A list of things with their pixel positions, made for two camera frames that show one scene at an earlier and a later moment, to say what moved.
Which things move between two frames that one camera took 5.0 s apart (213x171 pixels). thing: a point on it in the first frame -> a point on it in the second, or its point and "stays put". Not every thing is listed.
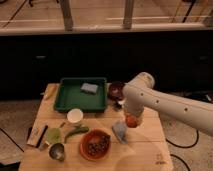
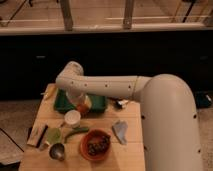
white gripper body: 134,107 -> 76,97
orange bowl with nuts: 95,144 stays put
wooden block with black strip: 36,134 stays put
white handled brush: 120,104 stays put
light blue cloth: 120,130 stays put
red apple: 131,121 -> 82,109
